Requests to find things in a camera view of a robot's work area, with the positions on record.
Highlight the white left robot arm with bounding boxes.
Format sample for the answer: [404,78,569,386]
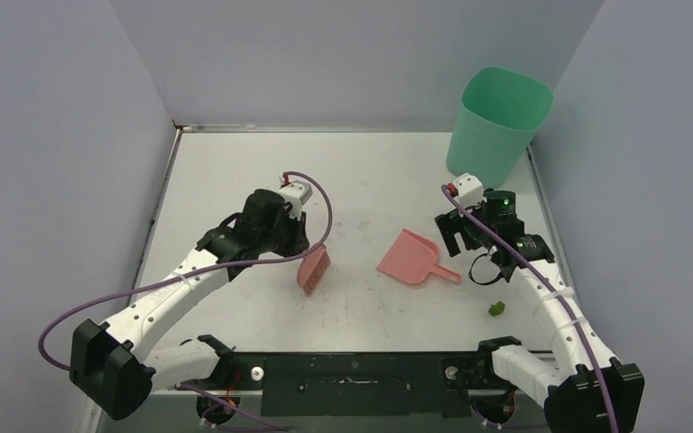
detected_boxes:
[69,181,312,420]

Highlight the pink plastic dustpan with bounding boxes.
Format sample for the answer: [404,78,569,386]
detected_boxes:
[376,229,462,286]

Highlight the green paper scrap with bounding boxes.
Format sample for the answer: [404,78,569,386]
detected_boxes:
[487,301,505,317]

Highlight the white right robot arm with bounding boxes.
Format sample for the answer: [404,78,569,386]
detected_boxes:
[435,183,645,432]

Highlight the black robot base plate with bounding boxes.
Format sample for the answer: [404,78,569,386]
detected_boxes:
[192,352,513,418]

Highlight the aluminium frame rail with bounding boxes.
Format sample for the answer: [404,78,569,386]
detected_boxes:
[86,354,625,397]

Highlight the green plastic waste bin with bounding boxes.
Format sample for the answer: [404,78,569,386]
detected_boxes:
[446,67,554,189]

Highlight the pink hand brush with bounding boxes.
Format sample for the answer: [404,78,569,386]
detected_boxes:
[297,245,330,296]

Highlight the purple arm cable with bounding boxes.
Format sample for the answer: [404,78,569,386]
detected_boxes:
[439,183,622,433]
[37,170,335,433]

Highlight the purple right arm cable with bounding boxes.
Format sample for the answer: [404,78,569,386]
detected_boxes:
[439,183,622,433]

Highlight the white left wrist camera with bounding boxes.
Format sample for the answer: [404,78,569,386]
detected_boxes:
[278,174,313,221]

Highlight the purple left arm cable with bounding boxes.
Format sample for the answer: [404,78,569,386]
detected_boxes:
[37,170,335,433]

